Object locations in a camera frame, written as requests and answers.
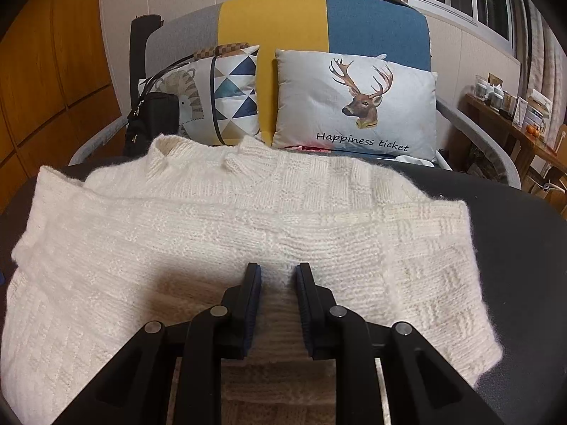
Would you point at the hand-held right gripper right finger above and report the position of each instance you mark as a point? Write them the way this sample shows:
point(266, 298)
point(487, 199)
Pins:
point(305, 310)

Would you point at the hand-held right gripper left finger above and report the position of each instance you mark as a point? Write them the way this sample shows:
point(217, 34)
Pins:
point(252, 310)

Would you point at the white knit sweater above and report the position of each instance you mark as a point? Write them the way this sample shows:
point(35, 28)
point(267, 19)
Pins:
point(177, 230)

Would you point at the red flat item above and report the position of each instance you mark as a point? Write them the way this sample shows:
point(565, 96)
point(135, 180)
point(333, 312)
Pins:
point(310, 148)

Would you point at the white deer print pillow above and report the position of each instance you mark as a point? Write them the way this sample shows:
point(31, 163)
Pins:
point(310, 106)

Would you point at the black handbag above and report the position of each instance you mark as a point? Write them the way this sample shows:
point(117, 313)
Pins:
point(153, 124)

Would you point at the triangle pattern pillow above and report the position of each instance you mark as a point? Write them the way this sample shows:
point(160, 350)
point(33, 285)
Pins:
point(234, 93)

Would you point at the wooden side table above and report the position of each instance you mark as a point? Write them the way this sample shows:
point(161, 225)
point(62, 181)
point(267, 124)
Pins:
point(522, 150)

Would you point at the row of small jars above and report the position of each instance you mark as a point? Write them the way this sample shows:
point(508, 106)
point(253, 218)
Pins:
point(491, 95)

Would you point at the grey yellow blue sofa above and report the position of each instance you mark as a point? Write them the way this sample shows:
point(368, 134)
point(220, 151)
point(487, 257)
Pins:
point(274, 22)

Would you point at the orange fruit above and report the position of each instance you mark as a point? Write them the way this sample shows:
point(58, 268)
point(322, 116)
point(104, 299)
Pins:
point(533, 131)

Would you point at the stack of books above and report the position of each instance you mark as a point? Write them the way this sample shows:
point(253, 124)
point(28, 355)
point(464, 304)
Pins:
point(534, 108)

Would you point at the black upright post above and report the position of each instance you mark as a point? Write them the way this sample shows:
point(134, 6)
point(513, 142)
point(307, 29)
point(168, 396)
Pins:
point(141, 62)

